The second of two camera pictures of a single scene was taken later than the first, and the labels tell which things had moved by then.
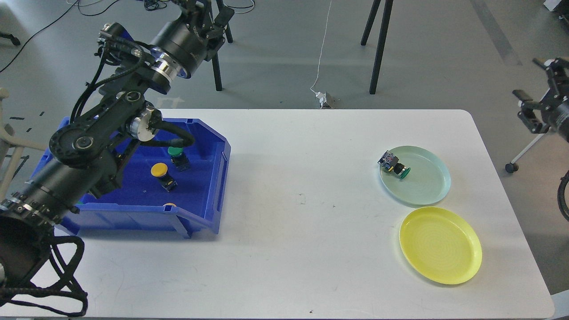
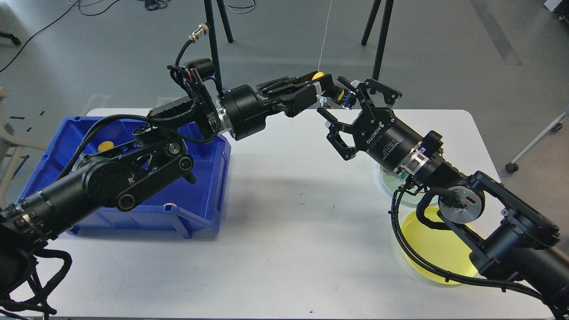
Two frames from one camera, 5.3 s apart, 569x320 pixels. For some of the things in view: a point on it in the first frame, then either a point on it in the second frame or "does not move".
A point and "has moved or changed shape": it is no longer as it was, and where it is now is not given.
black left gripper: x=184 y=41 → x=245 y=112
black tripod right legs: x=381 y=39 does not move
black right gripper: x=557 y=101 → x=378 y=131
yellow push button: x=159 y=170 has moved or changed shape
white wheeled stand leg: x=513 y=166 does not move
